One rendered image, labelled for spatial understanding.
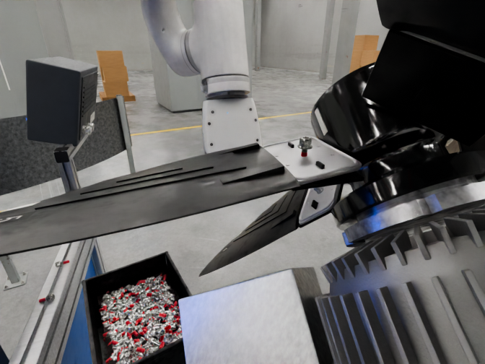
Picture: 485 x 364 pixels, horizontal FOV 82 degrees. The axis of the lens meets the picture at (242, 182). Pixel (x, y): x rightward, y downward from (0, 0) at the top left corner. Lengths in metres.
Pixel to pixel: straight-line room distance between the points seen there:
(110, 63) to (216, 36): 7.77
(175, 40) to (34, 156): 1.55
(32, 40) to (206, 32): 5.72
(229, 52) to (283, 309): 0.38
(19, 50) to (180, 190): 6.02
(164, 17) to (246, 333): 0.48
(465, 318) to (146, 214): 0.19
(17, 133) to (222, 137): 1.58
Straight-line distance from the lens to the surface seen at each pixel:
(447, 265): 0.21
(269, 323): 0.30
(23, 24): 6.18
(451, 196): 0.24
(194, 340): 0.36
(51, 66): 0.82
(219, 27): 0.51
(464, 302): 0.21
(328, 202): 0.34
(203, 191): 0.20
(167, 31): 0.55
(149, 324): 0.56
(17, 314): 2.04
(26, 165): 2.00
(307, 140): 0.26
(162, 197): 0.20
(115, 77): 8.27
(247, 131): 0.50
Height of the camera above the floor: 1.28
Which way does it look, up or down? 25 degrees down
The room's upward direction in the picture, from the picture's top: straight up
